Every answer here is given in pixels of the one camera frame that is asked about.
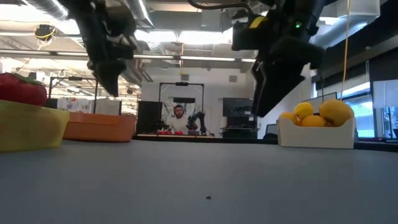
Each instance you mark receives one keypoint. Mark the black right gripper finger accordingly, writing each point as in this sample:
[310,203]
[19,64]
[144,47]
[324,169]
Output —
[280,87]
[255,84]

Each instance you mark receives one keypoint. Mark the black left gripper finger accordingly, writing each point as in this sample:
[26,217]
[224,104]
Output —
[109,76]

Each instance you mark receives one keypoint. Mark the round toy orange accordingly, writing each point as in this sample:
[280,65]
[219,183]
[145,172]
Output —
[314,121]
[287,116]

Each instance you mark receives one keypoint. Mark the yellow-orange toy mango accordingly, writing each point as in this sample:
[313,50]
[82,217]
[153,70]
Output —
[335,112]

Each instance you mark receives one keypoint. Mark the red strawberry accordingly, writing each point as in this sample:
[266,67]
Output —
[21,90]

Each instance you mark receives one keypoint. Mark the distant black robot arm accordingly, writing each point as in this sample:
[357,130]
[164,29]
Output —
[197,119]

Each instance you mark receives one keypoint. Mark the white partition panel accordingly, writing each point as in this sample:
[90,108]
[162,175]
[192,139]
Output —
[109,107]

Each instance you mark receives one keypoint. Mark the black equipment cabinet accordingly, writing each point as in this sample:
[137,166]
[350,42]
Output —
[237,115]

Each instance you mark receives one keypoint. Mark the dark office chair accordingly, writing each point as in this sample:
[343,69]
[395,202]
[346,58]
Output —
[270,132]

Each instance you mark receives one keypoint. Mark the orange plastic basket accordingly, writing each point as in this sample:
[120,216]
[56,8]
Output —
[96,127]

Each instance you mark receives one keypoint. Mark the long ceiling light strip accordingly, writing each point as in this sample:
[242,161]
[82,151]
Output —
[205,58]

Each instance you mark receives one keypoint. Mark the white plastic basket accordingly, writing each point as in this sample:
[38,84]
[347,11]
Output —
[314,138]

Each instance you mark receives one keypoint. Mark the black monitor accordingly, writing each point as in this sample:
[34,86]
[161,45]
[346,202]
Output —
[51,103]

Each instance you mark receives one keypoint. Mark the patterned colourful board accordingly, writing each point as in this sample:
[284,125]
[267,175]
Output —
[168,107]

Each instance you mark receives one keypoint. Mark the grey ceiling junction box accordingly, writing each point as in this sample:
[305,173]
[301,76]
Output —
[211,20]

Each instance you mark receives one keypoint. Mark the round black ceiling device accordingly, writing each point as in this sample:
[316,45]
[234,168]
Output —
[43,31]

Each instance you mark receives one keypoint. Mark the black ceiling spotlight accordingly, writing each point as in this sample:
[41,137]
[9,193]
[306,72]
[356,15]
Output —
[32,74]

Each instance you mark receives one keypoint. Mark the distant robot workstation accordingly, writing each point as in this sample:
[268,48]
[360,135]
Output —
[161,132]

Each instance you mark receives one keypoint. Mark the person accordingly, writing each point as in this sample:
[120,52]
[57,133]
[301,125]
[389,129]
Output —
[178,121]

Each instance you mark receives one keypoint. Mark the bright window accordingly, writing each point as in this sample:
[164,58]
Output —
[362,121]

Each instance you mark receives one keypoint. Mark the yellow-green plastic basket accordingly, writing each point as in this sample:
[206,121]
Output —
[31,130]

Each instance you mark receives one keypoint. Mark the white window blind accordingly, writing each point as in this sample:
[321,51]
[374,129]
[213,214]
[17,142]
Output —
[385,93]

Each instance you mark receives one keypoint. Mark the grey wall vent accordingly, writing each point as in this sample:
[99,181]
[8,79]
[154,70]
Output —
[233,78]
[185,77]

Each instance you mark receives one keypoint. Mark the silver ventilation duct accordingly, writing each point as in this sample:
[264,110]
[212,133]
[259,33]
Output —
[144,12]

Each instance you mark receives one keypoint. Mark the black camera rig frame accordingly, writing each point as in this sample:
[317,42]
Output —
[182,83]
[73,78]

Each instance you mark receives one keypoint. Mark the wide silver ceiling duct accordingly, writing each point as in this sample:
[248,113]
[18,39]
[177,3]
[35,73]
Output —
[351,21]

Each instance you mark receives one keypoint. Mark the corrugated silver duct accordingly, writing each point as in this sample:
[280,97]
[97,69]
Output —
[46,7]

